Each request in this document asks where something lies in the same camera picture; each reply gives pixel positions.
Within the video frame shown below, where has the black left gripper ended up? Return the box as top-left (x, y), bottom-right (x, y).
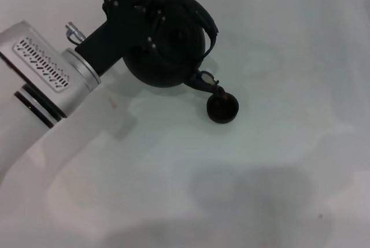
top-left (74, 0), bottom-right (167, 77)

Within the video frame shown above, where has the silver cable connector plug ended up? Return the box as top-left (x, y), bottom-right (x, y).
top-left (65, 21), bottom-right (88, 44)

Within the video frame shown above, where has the black round teapot with handle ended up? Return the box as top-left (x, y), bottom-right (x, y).
top-left (121, 0), bottom-right (230, 99)

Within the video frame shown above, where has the small dark brown teacup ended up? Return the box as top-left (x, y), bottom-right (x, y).
top-left (206, 91), bottom-right (240, 124)

